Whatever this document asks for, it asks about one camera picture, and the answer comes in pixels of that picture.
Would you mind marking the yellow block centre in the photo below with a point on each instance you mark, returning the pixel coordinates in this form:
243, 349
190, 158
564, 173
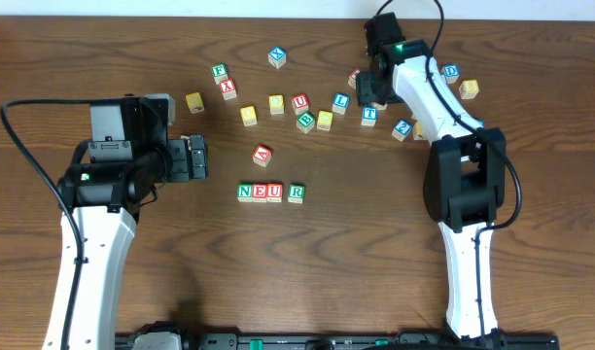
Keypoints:
276, 104

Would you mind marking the yellow block beside 2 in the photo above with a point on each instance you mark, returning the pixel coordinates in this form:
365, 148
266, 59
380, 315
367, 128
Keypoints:
418, 132

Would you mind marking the green B block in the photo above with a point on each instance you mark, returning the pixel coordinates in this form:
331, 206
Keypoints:
305, 122

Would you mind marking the green N block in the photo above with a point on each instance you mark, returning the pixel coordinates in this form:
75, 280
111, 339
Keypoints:
245, 192

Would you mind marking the yellow block far right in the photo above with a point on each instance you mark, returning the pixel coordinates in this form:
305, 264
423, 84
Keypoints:
469, 89

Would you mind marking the blue T block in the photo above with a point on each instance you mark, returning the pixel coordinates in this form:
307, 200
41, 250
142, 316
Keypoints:
369, 116

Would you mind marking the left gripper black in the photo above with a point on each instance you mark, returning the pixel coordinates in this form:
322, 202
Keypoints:
179, 159

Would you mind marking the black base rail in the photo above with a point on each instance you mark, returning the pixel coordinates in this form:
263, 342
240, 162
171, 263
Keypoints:
161, 335

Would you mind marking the red Y block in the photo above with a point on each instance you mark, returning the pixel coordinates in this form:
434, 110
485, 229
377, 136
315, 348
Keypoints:
228, 89

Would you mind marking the yellow block left middle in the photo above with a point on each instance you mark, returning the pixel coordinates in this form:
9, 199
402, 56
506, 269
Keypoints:
248, 115

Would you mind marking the blue D block upper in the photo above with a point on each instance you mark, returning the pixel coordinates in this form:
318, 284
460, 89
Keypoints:
450, 72

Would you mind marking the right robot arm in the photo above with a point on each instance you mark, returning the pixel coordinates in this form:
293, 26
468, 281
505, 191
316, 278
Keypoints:
464, 183

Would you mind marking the blue X block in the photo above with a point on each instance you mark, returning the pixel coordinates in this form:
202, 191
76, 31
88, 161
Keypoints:
277, 57

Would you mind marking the green F block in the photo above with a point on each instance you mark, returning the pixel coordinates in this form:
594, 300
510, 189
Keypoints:
219, 72

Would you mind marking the blue L block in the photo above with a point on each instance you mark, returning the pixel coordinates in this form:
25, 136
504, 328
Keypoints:
340, 103

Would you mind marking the yellow block far left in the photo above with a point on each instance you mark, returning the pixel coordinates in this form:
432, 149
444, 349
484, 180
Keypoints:
194, 102

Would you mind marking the red A block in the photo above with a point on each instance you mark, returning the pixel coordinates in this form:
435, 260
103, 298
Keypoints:
262, 156

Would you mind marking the red i block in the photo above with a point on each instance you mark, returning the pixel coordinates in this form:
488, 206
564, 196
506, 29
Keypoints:
352, 79
378, 106

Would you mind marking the blue 2 block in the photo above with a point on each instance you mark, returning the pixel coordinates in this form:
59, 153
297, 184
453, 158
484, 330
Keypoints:
401, 129

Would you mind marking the red E block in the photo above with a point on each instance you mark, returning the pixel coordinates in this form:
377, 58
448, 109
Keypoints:
259, 193

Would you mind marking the red u block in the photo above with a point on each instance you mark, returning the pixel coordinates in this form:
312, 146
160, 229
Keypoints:
274, 192
300, 103

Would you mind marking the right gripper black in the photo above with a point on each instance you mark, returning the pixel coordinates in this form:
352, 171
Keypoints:
367, 88

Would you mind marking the yellow block beside B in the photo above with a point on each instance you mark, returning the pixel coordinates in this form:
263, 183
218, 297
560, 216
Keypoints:
325, 120

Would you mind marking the green R block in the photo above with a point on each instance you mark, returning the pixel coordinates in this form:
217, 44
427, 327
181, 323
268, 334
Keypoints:
296, 193

